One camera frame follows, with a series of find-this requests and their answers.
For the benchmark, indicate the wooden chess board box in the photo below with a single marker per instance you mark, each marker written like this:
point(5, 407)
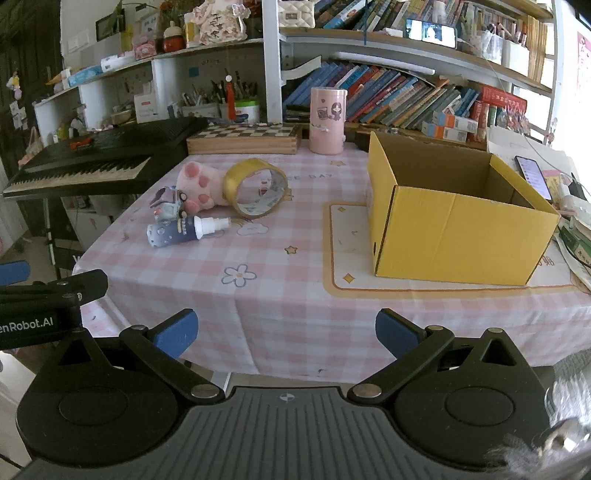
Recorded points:
point(240, 143)

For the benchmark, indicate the hanging plush charm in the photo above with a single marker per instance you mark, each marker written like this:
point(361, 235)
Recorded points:
point(14, 85)

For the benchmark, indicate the black picture frame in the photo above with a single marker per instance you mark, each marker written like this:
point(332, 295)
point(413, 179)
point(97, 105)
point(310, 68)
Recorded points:
point(107, 26)

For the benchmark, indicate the red tassel ornament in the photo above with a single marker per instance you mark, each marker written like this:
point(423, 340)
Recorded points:
point(230, 101)

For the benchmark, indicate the pink hanging bag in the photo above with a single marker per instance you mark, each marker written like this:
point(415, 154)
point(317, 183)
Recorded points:
point(31, 147)

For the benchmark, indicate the white printed paper sheets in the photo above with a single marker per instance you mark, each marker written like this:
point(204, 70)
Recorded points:
point(503, 147)

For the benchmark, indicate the green lid jar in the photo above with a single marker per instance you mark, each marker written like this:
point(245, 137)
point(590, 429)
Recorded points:
point(247, 111)

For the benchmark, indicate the short row of colourful books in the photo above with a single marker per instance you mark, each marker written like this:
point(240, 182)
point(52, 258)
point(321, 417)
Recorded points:
point(351, 14)

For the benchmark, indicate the yellow and white bottle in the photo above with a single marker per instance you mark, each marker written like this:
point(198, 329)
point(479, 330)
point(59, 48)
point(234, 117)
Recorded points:
point(191, 32)

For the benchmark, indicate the flat white box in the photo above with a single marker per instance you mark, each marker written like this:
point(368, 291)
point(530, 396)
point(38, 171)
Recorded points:
point(116, 62)

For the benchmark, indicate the green and white box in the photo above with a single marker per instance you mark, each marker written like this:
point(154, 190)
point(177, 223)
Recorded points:
point(575, 244)

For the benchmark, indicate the white quilted handbag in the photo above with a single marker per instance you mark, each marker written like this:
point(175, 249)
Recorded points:
point(295, 14)

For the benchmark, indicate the pink wall poster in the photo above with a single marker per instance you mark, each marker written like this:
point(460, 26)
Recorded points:
point(584, 50)

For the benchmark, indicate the blue spray bottle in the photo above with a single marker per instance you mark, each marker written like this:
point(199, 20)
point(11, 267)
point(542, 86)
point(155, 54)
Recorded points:
point(173, 232)

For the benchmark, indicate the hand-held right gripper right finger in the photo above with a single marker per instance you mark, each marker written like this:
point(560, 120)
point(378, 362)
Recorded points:
point(396, 331)

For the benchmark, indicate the grey toy car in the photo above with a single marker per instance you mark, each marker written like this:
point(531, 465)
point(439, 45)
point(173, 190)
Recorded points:
point(166, 205)

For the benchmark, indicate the long row of leaning books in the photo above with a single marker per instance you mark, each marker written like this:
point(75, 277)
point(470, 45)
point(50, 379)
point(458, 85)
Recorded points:
point(392, 97)

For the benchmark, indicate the black power adapter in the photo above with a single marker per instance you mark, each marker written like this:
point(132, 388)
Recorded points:
point(579, 188)

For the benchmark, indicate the yellow cardboard box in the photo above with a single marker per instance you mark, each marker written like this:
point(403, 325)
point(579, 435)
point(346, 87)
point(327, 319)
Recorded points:
point(452, 240)

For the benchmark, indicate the white cabinet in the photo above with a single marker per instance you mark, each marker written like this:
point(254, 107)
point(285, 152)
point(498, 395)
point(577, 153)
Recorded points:
point(99, 217)

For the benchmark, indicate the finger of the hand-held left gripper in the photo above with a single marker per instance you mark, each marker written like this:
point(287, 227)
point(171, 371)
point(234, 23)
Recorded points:
point(14, 273)

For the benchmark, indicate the pink printed box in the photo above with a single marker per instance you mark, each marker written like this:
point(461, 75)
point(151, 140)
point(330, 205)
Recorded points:
point(145, 49)

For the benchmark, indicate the white box with red label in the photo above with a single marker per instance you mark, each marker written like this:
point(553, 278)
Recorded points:
point(145, 110)

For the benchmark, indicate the small red toy vehicle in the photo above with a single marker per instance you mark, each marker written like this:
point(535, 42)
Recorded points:
point(85, 142)

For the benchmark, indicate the pink checked tablecloth desktop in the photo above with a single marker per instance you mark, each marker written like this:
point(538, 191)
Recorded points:
point(286, 295)

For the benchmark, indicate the shelf phone playing video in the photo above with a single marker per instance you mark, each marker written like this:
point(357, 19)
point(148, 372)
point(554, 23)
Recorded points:
point(431, 33)

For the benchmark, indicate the smartphone with lit screen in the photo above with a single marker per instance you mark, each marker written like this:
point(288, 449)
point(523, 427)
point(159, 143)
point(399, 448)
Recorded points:
point(533, 177)

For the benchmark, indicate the white storage containers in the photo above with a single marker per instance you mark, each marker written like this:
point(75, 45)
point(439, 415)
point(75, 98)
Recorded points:
point(505, 53)

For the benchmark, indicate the doll in floral dress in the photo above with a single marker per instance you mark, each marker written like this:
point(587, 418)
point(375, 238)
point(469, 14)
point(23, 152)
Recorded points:
point(217, 25)

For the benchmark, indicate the white cubby shelf unit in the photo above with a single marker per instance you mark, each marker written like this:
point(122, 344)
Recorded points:
point(161, 74)

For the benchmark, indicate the pink cat paw plush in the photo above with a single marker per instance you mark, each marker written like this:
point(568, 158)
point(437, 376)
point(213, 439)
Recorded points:
point(196, 177)

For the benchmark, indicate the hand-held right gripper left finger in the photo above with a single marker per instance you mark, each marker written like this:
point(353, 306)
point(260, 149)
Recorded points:
point(176, 333)

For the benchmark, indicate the pink cylinder container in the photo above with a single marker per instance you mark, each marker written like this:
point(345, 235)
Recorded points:
point(328, 134)

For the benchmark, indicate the pen holder with pens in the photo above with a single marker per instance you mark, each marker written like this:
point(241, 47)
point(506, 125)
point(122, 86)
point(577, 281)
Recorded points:
point(203, 108)

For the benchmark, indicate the red round jar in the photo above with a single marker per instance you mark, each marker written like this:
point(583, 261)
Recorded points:
point(173, 40)

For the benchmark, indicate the blue tissue pack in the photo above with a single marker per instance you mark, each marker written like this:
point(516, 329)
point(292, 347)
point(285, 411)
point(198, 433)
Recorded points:
point(85, 76)

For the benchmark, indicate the gold tape roll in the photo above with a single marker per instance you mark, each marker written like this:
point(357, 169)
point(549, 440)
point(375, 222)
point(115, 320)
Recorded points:
point(234, 179)

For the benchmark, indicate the black electronic keyboard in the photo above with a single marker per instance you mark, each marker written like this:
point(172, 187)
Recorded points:
point(106, 152)

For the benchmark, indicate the white bookshelf frame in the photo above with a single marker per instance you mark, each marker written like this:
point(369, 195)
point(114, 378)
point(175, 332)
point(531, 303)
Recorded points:
point(272, 69)

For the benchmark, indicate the black keyboard stand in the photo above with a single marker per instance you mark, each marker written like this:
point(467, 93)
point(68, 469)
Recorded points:
point(51, 240)

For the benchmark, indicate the orange and white boxes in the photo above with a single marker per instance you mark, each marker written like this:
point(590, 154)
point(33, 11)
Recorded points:
point(450, 127)

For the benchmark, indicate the red book box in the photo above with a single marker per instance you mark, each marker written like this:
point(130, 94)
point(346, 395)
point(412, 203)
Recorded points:
point(503, 98)

